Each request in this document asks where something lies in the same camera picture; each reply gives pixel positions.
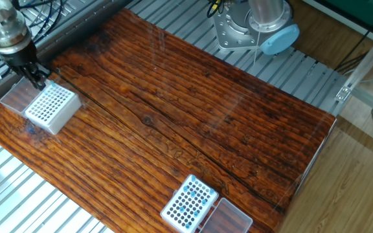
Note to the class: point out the aluminium frame post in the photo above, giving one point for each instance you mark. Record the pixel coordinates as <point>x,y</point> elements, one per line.
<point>368,61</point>

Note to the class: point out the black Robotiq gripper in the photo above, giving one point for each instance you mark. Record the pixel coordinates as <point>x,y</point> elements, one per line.
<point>19,58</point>

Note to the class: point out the yellow plastic clip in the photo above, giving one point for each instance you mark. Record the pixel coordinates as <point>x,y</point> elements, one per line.
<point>217,3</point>

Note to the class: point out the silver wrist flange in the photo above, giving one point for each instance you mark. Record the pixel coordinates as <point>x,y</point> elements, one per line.
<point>5,32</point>

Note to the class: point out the white pipette tip rack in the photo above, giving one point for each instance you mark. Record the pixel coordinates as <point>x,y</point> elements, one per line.
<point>177,223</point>
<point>60,116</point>

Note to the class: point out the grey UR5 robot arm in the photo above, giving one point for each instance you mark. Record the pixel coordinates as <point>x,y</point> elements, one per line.
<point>277,29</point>

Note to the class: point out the clear plastic rack lid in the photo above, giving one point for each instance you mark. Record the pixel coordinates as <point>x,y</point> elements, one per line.
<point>228,217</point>
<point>13,98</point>

